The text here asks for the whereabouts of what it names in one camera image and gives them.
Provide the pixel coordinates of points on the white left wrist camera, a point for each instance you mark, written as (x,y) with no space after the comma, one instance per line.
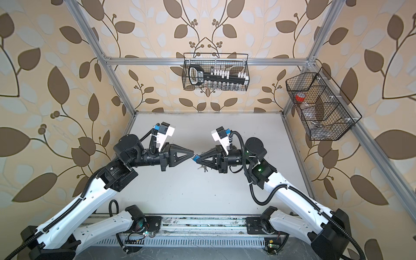
(164,130)

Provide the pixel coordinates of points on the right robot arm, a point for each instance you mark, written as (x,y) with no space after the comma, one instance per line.
(328,232)

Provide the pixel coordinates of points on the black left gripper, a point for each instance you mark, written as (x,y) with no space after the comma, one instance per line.
(166,156)

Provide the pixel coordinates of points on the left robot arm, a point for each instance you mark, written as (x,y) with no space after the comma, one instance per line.
(63,236)

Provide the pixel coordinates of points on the aluminium frame corner post left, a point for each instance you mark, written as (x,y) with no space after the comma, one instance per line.
(75,10)

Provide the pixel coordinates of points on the aluminium frame corner post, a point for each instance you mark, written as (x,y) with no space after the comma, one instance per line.
(309,62)
(75,10)

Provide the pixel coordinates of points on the black wire basket right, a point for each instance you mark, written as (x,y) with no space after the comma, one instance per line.
(327,113)

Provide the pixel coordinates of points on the black socket holder tool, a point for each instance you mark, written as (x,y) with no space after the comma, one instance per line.
(198,76)

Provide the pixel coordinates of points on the red item in basket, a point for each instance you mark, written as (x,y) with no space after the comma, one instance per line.
(300,97)

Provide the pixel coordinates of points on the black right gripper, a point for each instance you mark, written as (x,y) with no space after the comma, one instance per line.
(222,160)

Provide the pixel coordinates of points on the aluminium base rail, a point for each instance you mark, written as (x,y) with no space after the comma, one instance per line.
(198,231)

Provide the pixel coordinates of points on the aluminium frame corner post right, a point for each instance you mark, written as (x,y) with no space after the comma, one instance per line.
(309,62)

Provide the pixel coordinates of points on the black wire basket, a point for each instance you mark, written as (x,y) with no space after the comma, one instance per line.
(327,113)
(234,62)

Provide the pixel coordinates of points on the black wire basket back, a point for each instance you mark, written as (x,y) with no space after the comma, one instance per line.
(234,62)

